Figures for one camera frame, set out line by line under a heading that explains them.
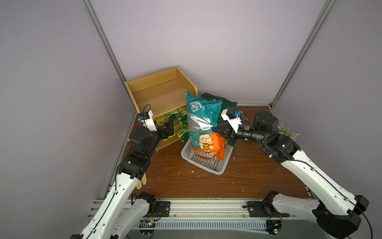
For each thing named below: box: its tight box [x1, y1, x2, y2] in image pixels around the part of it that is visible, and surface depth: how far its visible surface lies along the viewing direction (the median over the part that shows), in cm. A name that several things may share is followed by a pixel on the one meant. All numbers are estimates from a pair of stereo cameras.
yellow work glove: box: [136, 172, 148, 190], surface depth 83 cm
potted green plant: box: [277, 122, 300, 141], surface depth 83 cm
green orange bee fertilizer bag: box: [184, 91, 226, 161], surface depth 60 cm
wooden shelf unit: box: [124, 66, 198, 152], surface depth 87 cm
